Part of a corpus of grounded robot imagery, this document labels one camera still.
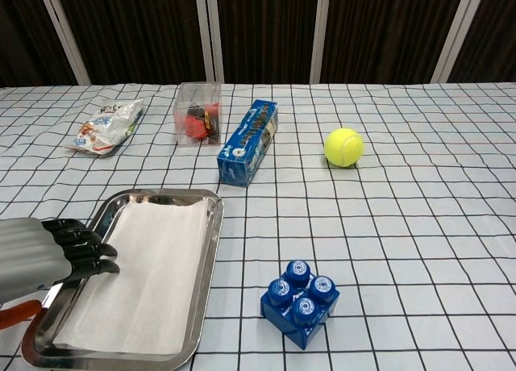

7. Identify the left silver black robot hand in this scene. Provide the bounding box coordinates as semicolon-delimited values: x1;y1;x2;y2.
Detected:
0;217;121;331

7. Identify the stainless steel tray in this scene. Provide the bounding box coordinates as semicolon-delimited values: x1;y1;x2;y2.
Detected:
20;188;225;371

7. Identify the white printed snack bag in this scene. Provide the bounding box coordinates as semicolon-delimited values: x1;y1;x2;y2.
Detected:
66;98;145;159

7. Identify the clear box with red parts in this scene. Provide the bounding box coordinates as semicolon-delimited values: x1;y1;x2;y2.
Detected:
172;81;223;148

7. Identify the long blue carton box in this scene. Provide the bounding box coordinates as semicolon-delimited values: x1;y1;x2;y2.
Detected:
216;99;280;188

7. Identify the blue cube toy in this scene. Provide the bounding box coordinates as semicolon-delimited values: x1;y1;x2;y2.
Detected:
260;259;341;351

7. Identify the yellow tennis ball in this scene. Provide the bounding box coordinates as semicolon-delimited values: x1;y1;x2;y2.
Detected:
323;127;365;168

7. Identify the white checkered tablecloth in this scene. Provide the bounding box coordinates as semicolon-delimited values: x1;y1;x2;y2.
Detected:
0;81;516;371

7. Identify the white partition frame post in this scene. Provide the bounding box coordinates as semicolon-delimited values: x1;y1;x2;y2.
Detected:
194;0;225;84
35;0;92;86
431;0;481;84
309;0;332;84

